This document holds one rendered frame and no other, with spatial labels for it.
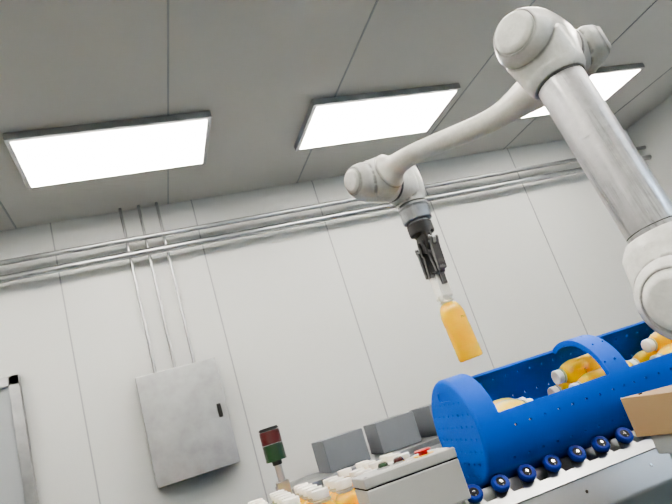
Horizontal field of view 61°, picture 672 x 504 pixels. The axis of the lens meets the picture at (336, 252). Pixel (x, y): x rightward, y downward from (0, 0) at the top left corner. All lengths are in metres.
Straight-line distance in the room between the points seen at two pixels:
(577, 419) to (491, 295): 4.23
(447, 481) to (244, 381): 3.73
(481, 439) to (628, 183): 0.68
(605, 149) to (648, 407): 0.53
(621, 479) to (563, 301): 4.64
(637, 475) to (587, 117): 0.91
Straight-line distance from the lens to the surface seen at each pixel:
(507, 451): 1.52
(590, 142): 1.23
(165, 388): 4.59
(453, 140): 1.55
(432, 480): 1.22
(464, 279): 5.70
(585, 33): 1.48
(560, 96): 1.28
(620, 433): 1.72
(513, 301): 5.90
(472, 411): 1.49
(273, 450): 1.82
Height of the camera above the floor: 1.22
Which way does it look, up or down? 16 degrees up
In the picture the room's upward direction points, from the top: 18 degrees counter-clockwise
